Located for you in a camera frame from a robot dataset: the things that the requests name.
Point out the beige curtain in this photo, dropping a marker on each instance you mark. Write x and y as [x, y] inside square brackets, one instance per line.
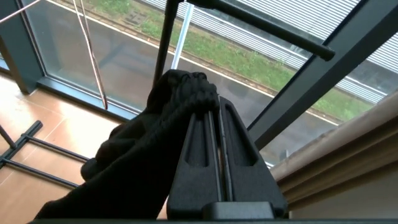
[342, 149]

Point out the window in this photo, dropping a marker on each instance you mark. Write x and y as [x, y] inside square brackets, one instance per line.
[124, 46]

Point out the black garment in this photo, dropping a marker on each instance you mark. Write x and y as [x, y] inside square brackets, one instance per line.
[124, 174]

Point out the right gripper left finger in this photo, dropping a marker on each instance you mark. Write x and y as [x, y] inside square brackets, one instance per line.
[186, 186]

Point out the black clothes rack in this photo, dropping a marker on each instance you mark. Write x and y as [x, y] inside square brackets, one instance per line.
[280, 34]

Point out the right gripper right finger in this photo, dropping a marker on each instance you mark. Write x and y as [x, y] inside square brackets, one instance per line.
[248, 186]

